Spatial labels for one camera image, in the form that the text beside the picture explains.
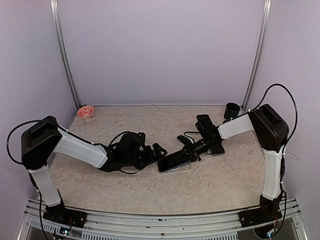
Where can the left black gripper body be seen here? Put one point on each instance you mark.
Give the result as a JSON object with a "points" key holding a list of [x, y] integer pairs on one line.
{"points": [[142, 160]]}

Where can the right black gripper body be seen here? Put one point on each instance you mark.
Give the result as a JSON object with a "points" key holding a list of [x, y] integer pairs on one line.
{"points": [[196, 150]]}

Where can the blue-edged smartphone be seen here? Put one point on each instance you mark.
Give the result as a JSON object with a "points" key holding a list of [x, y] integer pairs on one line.
{"points": [[164, 164]]}

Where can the teal-edged smartphone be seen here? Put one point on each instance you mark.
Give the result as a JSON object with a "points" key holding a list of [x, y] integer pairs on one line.
{"points": [[217, 151]]}

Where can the clear magsafe case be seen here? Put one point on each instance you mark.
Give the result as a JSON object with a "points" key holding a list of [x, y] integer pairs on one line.
{"points": [[178, 169]]}

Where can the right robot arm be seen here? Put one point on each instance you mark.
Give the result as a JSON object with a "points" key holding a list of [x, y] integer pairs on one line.
{"points": [[234, 179]]}

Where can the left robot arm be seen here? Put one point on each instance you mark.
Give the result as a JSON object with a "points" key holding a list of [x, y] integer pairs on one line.
{"points": [[46, 137]]}

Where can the dark green cup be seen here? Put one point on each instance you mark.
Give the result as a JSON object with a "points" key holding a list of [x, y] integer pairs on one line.
{"points": [[231, 111]]}

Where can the red white patterned bowl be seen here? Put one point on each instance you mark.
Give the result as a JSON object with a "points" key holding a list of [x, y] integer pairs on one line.
{"points": [[86, 112]]}

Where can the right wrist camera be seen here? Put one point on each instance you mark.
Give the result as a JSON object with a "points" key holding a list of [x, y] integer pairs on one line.
{"points": [[185, 140]]}

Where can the front aluminium rail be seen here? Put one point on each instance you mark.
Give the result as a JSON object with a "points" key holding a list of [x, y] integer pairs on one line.
{"points": [[101, 225]]}

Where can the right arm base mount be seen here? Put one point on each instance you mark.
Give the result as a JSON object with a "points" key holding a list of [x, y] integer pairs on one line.
{"points": [[268, 211]]}

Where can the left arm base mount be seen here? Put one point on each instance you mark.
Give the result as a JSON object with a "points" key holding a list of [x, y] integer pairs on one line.
{"points": [[65, 216]]}

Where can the right aluminium frame post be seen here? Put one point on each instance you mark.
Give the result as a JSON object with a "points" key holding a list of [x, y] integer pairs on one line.
{"points": [[258, 53]]}

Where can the aluminium frame post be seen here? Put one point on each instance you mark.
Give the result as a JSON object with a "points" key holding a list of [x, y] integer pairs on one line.
{"points": [[54, 5], [258, 53]]}

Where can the left aluminium frame post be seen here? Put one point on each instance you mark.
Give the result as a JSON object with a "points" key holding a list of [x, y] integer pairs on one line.
{"points": [[54, 5]]}

